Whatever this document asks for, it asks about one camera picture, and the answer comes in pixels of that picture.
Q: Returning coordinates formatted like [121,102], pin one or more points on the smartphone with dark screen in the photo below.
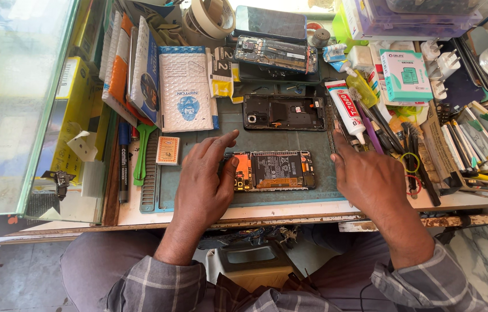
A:
[270,21]

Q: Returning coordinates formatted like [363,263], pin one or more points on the black phone back frame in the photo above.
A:
[285,112]

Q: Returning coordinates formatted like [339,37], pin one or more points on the yellow rubber band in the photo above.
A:
[409,162]

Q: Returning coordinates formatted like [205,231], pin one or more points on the white red glue tube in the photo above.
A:
[346,110]

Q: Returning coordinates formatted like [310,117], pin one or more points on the cardboard box of screen packets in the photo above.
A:
[473,143]

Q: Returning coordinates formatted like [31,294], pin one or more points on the black permanent marker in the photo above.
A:
[123,164]

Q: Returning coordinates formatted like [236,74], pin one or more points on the teal white small carton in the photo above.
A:
[405,76]

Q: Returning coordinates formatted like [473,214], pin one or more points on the yellow liquid bottle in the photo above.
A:
[363,89]

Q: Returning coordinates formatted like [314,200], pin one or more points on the white bubble padded envelope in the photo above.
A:
[185,91]

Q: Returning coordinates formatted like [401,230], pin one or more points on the black binder clip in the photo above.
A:
[60,182]

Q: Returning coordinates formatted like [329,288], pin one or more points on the green plastic pry tool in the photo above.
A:
[142,151]

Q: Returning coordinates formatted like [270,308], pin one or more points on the orange white padded packets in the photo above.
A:
[116,73]

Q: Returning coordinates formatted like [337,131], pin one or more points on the round grey metal cap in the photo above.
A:
[320,38]

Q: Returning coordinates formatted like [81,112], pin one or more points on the beige tape roll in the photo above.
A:
[209,19]

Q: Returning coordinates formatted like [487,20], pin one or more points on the small orange paper box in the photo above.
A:
[168,151]

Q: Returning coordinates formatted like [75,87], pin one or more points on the glass display case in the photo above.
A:
[18,99]

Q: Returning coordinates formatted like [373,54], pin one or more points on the person's left hand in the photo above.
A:
[200,186]

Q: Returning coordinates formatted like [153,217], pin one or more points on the phone with orange board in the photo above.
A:
[278,171]

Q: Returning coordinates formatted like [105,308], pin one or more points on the blue white padded packet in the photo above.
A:
[145,69]

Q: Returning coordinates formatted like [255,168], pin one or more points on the opened phone with blue frame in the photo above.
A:
[276,54]

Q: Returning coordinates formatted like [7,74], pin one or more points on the person's right hand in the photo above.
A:
[374,182]

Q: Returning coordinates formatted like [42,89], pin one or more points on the white charger plug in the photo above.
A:
[439,89]
[431,48]
[445,64]

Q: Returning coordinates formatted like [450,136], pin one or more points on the grey plaid shirt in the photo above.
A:
[174,286]

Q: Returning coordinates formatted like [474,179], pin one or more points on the yellow cartons stack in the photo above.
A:
[70,112]

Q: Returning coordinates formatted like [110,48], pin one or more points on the black white numbered packet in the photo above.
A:
[222,71]

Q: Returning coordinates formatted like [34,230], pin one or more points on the heap of repair hand tools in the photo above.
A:
[393,138]

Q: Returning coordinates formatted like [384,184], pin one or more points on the green repair work mat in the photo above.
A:
[265,138]

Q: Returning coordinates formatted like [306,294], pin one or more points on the red rubber band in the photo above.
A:
[413,185]

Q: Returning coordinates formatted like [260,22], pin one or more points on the purple clear storage box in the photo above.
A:
[408,19]

